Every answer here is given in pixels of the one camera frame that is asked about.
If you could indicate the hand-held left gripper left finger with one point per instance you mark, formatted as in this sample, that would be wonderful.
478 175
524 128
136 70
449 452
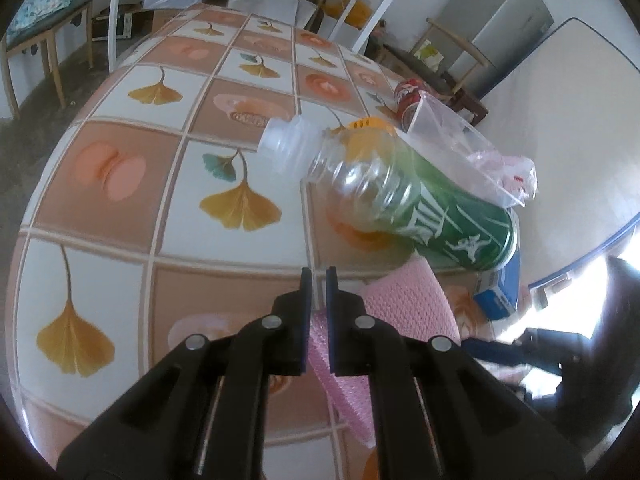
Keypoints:
302 340

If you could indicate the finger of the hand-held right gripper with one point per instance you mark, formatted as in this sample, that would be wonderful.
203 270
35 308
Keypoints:
505 352

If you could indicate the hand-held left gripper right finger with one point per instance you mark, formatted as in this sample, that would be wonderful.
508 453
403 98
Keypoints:
337 340

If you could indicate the blue white toothpaste box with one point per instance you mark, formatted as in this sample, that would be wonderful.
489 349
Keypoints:
500 290

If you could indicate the foam wrapping sheet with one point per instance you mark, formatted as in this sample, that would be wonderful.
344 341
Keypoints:
410 305

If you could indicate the clear plastic bottle green label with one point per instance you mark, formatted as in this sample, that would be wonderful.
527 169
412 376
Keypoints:
450 230

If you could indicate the clear plastic bag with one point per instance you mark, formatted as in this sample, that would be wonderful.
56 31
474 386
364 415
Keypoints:
450 135

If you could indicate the white mattress with blue edge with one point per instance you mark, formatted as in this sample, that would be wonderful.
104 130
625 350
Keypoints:
575 135

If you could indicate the dark wooden stool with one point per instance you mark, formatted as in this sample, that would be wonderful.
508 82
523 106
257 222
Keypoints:
472 105

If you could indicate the red can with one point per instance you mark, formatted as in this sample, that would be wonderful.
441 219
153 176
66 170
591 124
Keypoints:
406 91

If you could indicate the white green paper bag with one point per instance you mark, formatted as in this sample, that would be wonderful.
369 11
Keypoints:
430 57

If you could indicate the wooden chair with black seat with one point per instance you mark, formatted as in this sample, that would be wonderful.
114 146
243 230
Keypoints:
457 42

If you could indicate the yellow plastic bag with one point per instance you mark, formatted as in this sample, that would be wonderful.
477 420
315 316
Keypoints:
350 10

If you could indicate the grey refrigerator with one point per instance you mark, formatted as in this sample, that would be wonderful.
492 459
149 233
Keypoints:
500 20

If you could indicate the white pillow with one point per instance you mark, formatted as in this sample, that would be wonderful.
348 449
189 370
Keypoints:
275 2

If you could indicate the small wooden side table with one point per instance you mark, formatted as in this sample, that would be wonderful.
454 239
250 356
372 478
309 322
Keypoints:
50 20

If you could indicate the floral cushion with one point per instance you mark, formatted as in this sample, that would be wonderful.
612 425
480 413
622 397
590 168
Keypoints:
40 0

